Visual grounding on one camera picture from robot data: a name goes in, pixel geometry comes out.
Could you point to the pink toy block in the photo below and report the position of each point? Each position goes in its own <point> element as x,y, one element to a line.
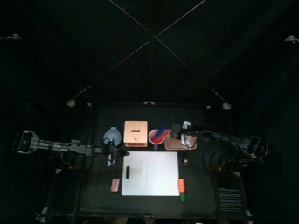
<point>115,185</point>

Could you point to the red wooden box with knob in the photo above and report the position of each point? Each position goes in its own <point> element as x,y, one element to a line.
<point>135,129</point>

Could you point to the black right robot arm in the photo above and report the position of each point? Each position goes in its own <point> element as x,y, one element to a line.
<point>234,143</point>

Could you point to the small light blue piece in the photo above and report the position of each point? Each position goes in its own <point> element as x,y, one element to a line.
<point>155,147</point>

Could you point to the small metal cup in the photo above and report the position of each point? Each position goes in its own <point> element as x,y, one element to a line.
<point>186,161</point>

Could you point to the blue white toy utensil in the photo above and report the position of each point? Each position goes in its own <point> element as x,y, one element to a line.
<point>162,130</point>

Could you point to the dark vertical frame pole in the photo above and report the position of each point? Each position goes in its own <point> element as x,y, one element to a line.
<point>151,58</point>

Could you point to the white text label sticker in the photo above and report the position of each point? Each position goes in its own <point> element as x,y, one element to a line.
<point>230,199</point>

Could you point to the silver frame clamp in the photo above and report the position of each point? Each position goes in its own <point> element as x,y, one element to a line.
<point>13,37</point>
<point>291,38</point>

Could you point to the red toy utensil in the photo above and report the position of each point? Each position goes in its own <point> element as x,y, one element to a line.
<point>166,134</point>

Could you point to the white cutting board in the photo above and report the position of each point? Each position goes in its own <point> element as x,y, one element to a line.
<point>151,175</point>

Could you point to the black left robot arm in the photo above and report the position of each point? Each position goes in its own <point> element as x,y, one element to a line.
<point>53,145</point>

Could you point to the brown wooden plate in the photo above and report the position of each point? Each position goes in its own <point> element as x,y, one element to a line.
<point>171,145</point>

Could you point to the red plastic cup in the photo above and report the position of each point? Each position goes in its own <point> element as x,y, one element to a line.
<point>155,140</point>

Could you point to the orange toy carrot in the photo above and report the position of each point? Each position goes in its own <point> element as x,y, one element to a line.
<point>182,185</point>

